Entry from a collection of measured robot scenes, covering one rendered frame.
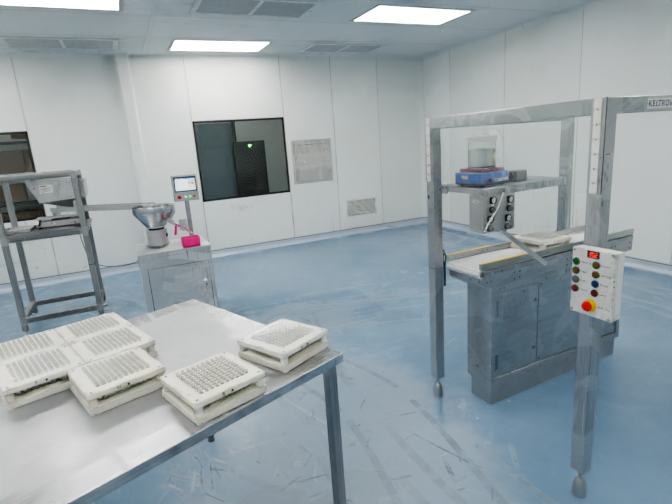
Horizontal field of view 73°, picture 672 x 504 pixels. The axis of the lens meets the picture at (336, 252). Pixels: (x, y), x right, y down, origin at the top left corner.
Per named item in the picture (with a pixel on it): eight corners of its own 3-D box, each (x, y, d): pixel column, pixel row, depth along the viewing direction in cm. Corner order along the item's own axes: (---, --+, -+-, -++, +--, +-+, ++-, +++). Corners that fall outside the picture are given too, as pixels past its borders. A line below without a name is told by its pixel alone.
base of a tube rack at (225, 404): (197, 426, 131) (196, 419, 131) (162, 396, 149) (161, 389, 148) (267, 391, 147) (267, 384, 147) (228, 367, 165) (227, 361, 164)
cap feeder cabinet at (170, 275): (151, 338, 410) (137, 256, 392) (147, 318, 461) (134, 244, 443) (222, 322, 435) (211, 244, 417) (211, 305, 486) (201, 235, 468)
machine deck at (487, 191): (483, 197, 230) (483, 189, 229) (435, 192, 263) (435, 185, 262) (566, 184, 256) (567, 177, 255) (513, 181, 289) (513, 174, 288)
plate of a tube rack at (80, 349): (87, 368, 161) (86, 362, 161) (69, 348, 179) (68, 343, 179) (156, 344, 177) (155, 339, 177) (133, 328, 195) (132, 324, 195)
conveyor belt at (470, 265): (478, 280, 245) (478, 271, 244) (447, 269, 267) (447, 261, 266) (632, 240, 303) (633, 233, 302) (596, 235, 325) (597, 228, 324)
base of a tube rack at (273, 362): (285, 373, 158) (284, 366, 158) (238, 357, 173) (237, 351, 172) (329, 345, 177) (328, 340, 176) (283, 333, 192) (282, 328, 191)
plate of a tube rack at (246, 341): (284, 360, 157) (283, 354, 157) (236, 344, 172) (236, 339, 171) (328, 333, 176) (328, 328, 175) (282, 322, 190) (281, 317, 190)
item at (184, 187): (181, 241, 442) (171, 176, 427) (179, 239, 451) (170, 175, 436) (205, 238, 451) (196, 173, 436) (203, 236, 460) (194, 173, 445)
